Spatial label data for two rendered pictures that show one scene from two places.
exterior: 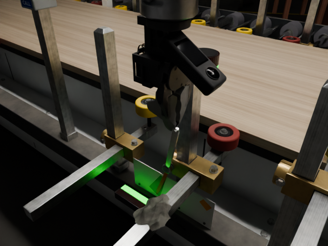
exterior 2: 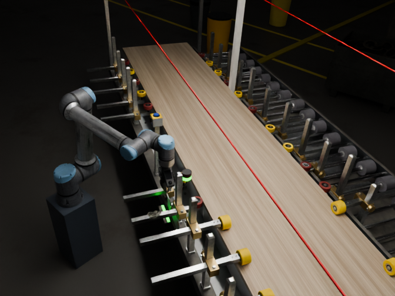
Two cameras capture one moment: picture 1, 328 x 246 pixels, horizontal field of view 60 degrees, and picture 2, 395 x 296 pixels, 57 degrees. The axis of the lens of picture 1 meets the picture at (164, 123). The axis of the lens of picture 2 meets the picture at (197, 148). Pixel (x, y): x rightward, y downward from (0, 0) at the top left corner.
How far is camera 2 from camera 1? 1.77 m
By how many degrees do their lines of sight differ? 24
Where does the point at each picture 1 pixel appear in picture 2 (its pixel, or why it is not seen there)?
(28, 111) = (149, 152)
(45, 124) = (151, 163)
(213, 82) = (168, 185)
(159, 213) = (154, 215)
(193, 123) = (178, 192)
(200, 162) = (180, 207)
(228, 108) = (211, 191)
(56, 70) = not seen: hidden behind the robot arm
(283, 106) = (234, 201)
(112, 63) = not seen: hidden behind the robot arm
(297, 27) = (347, 152)
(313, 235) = (174, 233)
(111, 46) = not seen: hidden behind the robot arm
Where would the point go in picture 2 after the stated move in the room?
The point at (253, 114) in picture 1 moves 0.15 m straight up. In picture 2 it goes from (217, 199) to (218, 181)
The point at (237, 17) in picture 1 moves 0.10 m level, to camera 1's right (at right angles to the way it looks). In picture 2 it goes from (318, 125) to (329, 130)
